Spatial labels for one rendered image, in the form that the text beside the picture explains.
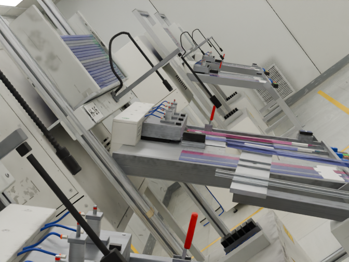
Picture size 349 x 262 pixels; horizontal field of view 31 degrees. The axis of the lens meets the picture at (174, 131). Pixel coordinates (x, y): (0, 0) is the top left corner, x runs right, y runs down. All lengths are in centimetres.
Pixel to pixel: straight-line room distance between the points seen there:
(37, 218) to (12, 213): 4
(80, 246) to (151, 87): 454
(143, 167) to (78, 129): 22
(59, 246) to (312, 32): 765
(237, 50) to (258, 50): 28
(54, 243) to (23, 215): 9
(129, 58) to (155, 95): 38
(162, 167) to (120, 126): 26
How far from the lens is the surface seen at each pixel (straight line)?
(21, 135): 72
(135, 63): 540
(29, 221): 103
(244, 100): 683
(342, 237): 140
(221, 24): 843
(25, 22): 199
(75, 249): 89
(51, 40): 197
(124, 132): 203
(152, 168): 185
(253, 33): 844
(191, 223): 104
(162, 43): 533
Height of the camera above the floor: 129
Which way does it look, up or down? 4 degrees down
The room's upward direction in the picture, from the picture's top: 38 degrees counter-clockwise
